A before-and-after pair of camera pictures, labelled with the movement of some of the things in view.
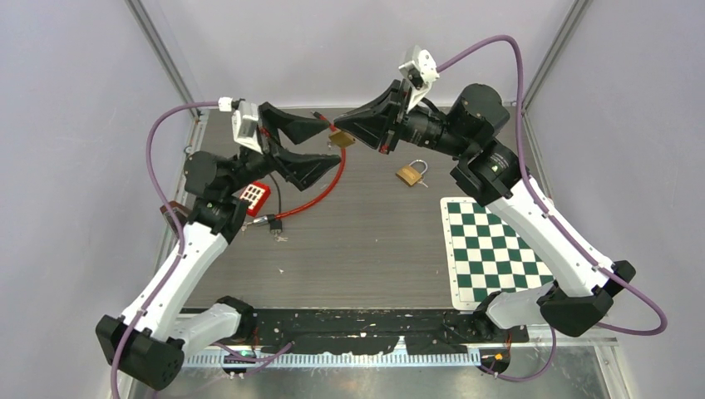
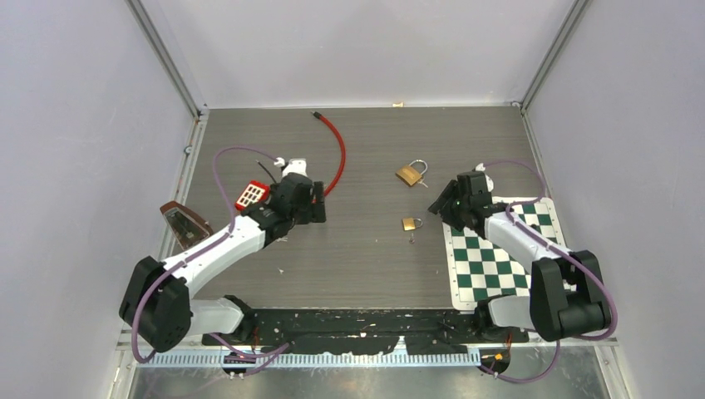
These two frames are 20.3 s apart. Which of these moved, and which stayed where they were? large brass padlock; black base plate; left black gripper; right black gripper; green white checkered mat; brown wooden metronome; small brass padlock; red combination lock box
Moved: right black gripper; small brass padlock; left black gripper
Stayed: large brass padlock; green white checkered mat; brown wooden metronome; black base plate; red combination lock box
